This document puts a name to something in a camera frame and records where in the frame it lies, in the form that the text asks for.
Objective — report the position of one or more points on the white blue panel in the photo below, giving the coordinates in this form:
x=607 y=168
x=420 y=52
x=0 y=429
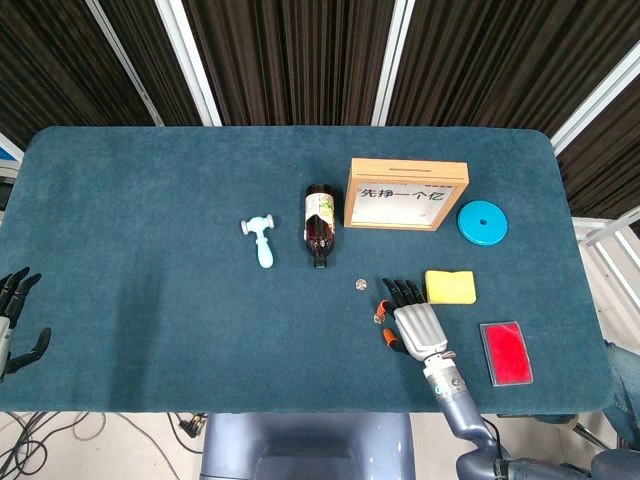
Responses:
x=7 y=152

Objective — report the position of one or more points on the teal table cloth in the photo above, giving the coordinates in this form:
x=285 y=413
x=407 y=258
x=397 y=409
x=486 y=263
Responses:
x=150 y=300

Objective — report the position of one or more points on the yellow sponge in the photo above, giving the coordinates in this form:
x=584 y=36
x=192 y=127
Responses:
x=450 y=287

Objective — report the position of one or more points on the metal chair leg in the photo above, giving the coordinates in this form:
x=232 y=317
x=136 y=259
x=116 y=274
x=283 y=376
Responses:
x=592 y=435

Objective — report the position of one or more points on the grey-blue robot torso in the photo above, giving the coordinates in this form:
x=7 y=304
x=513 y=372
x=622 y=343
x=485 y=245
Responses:
x=305 y=445

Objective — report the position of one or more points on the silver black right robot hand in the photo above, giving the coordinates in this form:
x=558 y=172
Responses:
x=417 y=330

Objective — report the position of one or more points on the aluminium profile frame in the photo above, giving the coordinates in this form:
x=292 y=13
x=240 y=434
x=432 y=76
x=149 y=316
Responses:
x=607 y=232

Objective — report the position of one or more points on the light blue toy hammer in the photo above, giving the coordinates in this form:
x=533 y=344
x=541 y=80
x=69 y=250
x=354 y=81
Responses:
x=262 y=250

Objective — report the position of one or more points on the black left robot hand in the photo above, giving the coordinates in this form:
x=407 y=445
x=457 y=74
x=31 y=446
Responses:
x=4 y=345

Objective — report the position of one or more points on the wooden coin box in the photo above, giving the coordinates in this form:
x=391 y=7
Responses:
x=405 y=167

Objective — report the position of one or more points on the brown glass bottle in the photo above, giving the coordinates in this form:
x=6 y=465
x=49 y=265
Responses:
x=319 y=235

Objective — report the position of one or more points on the red pad clear case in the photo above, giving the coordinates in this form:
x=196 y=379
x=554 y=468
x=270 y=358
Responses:
x=507 y=355

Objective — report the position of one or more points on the white metal frame post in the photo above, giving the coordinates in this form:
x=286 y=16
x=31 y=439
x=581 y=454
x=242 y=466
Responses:
x=125 y=65
x=187 y=60
x=595 y=100
x=392 y=65

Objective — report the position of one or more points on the blue round disc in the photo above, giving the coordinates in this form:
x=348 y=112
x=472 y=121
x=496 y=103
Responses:
x=495 y=230

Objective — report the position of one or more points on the dark brown curtain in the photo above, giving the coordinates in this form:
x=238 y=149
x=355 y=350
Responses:
x=300 y=50

